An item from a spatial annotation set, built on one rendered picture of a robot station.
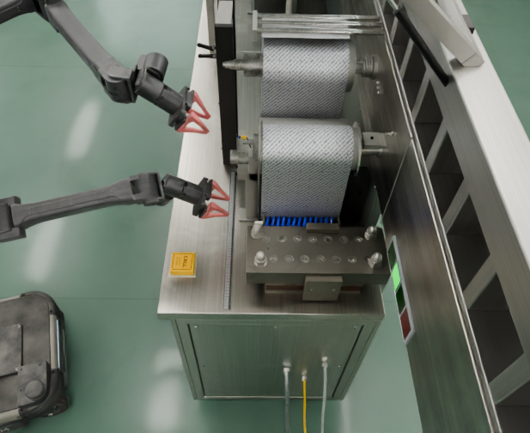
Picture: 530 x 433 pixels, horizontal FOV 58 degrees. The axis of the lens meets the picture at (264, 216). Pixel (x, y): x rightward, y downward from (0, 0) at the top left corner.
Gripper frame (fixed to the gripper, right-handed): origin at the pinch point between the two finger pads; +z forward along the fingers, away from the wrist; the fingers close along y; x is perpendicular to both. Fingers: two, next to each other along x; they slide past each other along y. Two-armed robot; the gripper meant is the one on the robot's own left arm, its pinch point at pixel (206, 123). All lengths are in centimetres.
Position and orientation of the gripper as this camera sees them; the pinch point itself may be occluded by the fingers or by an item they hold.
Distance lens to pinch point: 128.9
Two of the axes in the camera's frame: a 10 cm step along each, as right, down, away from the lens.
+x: 6.6, -4.7, -5.9
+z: 7.5, 4.1, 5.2
